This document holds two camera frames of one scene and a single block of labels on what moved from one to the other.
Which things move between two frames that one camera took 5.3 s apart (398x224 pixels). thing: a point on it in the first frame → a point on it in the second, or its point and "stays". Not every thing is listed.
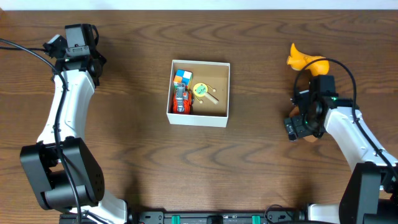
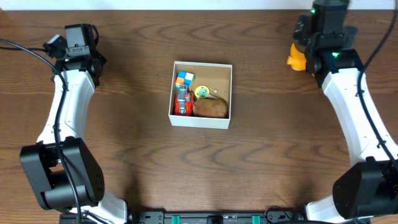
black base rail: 269,217 stays
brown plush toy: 294,112 → 209,107
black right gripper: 296,129 → 305,33
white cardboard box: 214,74 stays
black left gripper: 78,50 stays
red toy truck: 182,99 stays
